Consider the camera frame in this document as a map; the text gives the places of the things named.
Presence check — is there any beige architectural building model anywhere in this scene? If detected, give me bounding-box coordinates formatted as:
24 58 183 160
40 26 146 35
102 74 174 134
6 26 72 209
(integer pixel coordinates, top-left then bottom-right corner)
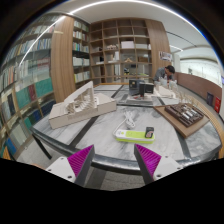
49 81 117 129

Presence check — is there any glass fronted book cabinet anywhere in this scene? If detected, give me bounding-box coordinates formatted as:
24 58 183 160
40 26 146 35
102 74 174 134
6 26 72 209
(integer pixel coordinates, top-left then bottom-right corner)
0 14 59 160

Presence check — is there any white architectural model far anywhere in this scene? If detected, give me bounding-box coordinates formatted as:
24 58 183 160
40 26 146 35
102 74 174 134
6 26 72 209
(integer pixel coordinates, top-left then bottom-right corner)
154 80 178 99

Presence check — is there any seated person in grey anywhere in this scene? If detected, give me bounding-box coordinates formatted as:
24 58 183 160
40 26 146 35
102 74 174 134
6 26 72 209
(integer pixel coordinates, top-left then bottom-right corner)
153 65 175 81

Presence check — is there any wooden open bookshelf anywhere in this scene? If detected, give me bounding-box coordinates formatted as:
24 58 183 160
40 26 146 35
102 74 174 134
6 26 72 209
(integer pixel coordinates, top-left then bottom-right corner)
89 18 152 85

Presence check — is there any black charger plug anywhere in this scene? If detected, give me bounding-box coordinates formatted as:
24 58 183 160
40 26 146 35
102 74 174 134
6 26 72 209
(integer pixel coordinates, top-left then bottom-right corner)
145 127 154 138

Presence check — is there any white power strip cable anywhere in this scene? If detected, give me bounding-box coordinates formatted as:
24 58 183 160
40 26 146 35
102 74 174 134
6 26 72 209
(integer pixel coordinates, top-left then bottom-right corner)
112 110 137 137

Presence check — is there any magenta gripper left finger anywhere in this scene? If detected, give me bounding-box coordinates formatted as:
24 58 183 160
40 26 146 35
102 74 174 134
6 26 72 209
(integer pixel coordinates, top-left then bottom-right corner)
47 145 95 187

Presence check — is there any dark model on wooden board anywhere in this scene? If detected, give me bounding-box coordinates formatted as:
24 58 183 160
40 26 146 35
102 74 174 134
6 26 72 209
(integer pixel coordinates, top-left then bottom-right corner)
154 103 209 138

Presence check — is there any white green power strip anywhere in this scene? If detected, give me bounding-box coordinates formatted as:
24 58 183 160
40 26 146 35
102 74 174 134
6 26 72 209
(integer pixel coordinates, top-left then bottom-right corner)
115 129 155 144

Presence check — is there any black box left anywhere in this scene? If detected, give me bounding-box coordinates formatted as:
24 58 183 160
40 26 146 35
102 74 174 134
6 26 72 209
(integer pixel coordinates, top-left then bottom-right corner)
129 79 139 96

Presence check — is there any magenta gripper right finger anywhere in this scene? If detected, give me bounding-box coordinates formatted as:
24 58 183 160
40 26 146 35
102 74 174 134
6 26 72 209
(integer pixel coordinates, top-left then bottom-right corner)
134 144 182 184

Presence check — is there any round marble table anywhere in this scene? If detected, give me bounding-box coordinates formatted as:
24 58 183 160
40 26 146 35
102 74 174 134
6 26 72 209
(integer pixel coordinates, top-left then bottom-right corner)
31 83 224 176

